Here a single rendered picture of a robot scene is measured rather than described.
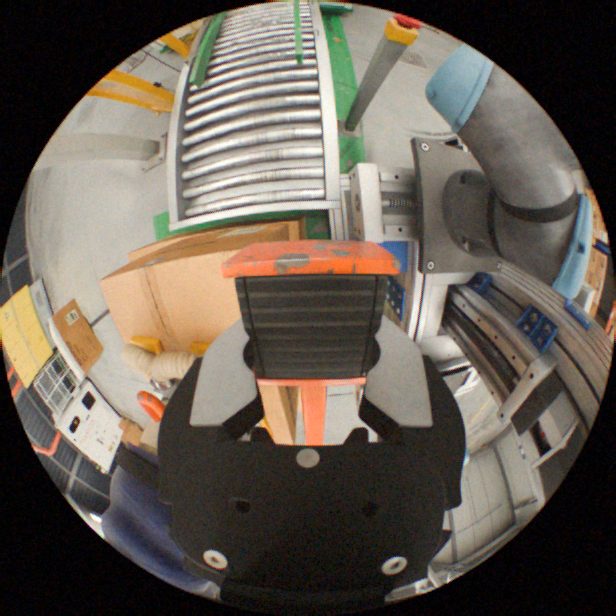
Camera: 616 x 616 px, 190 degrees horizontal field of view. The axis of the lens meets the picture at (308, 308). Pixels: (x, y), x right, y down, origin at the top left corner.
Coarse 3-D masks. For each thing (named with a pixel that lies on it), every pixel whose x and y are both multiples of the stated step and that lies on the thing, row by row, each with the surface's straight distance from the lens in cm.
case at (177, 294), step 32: (160, 256) 43; (192, 256) 30; (224, 256) 27; (128, 288) 43; (160, 288) 36; (192, 288) 31; (224, 288) 29; (128, 320) 49; (160, 320) 40; (192, 320) 34; (224, 320) 31; (288, 416) 54
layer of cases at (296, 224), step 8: (232, 224) 111; (240, 224) 95; (248, 224) 84; (256, 224) 80; (264, 224) 79; (288, 224) 78; (296, 224) 77; (192, 232) 118; (200, 232) 94; (208, 232) 89; (296, 232) 78; (304, 232) 115; (160, 240) 141; (168, 240) 103; (176, 240) 99; (296, 240) 78; (144, 248) 116; (152, 248) 111; (128, 256) 130; (136, 256) 123
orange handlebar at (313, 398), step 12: (144, 396) 34; (312, 396) 17; (324, 396) 17; (144, 408) 38; (156, 408) 34; (312, 408) 18; (324, 408) 19; (156, 420) 40; (312, 420) 20; (324, 420) 21; (312, 432) 23; (312, 444) 26
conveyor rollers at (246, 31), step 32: (224, 32) 158; (256, 32) 146; (288, 32) 136; (224, 64) 123; (288, 64) 109; (192, 96) 116; (224, 96) 104; (288, 96) 93; (192, 128) 105; (224, 128) 93; (288, 128) 85; (320, 128) 84; (192, 160) 98; (224, 160) 87; (256, 160) 83; (192, 192) 92; (288, 192) 77; (320, 192) 77
